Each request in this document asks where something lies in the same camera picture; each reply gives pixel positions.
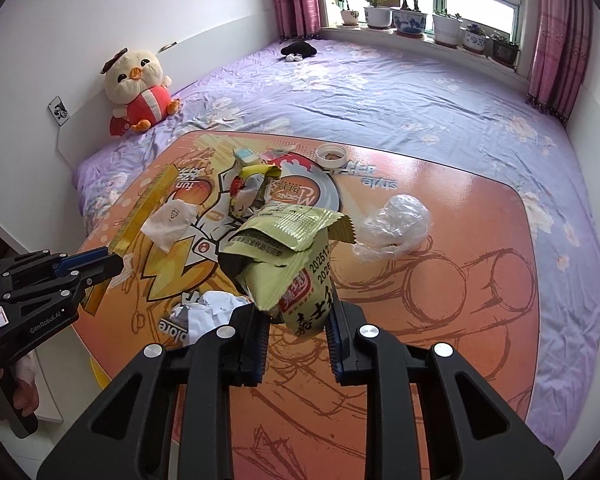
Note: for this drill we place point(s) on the yellow green torn wrappers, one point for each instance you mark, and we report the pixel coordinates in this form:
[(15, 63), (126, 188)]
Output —
[(245, 197)]

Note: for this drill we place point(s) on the small blue patterned plant pot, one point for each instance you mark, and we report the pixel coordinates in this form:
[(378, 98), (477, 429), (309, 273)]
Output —
[(475, 40)]

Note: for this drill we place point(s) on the plant in blue white pot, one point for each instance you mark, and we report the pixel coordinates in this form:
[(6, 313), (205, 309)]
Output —
[(410, 22)]

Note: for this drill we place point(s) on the white round cap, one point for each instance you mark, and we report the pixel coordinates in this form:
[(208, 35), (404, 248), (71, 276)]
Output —
[(318, 153)]

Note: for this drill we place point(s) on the low plant in white pot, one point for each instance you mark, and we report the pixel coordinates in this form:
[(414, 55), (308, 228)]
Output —
[(447, 30)]

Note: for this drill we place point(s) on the wall socket plate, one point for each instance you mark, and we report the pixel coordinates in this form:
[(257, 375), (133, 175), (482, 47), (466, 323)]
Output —
[(58, 110)]

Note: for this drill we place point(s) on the orange cartoon table mat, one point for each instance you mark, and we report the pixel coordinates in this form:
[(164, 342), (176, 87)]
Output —
[(455, 310)]

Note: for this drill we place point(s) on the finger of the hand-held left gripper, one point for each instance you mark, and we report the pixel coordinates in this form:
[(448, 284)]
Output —
[(100, 272), (85, 260)]

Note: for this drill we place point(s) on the chick plush toy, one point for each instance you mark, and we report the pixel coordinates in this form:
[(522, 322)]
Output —
[(140, 95)]

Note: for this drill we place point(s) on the white blue sponge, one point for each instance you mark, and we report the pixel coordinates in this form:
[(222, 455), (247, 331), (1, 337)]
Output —
[(244, 156)]

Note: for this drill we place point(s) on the plant in dark pot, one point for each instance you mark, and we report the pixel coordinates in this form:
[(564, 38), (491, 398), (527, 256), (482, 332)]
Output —
[(505, 52)]

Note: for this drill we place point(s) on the yellow crumpled wrapper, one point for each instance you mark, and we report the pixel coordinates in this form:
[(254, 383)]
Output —
[(255, 171)]

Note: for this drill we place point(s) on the leafy plant in white pot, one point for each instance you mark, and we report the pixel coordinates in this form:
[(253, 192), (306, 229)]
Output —
[(377, 15)]

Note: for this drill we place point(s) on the small tree in white pot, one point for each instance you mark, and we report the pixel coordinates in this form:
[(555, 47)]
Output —
[(349, 15)]

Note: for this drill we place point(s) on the white headboard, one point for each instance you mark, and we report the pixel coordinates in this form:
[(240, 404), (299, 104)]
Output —
[(205, 55)]

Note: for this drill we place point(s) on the person's left hand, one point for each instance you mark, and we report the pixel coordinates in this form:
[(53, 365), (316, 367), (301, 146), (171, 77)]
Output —
[(26, 390)]

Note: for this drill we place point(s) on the black plush toy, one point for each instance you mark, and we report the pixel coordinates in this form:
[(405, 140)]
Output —
[(300, 50)]

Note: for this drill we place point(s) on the white paper wrapper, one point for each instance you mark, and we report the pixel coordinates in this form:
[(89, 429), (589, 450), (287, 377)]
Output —
[(170, 225)]

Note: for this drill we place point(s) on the clear plastic bag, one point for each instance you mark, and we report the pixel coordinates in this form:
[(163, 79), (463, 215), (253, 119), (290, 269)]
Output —
[(395, 220)]

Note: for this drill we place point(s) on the bed with purple floral cover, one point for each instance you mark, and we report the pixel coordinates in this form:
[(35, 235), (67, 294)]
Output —
[(430, 100)]

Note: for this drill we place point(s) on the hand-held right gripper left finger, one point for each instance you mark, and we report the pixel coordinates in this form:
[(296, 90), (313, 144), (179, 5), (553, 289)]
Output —
[(257, 355)]

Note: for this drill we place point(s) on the crumpled white paper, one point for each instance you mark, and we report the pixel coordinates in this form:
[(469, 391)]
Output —
[(205, 317)]

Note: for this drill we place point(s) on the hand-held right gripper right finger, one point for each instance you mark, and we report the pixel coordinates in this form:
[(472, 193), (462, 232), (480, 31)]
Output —
[(334, 350)]

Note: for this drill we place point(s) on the green snack wrapper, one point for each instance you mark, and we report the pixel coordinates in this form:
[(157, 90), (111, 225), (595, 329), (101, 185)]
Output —
[(280, 245)]

